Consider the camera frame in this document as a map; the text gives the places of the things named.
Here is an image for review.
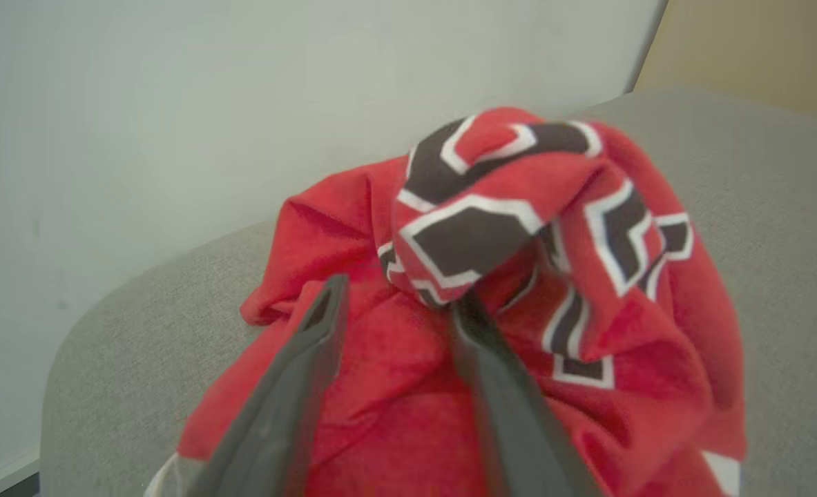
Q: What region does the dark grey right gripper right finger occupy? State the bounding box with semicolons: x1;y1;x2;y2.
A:
448;293;606;497

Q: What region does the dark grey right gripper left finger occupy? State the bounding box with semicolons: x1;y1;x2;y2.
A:
186;273;351;497

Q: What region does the red patterned cloth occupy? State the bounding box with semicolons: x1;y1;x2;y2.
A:
144;106;747;497

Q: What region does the grey fabric sofa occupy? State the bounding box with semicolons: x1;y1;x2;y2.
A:
39;87;817;497

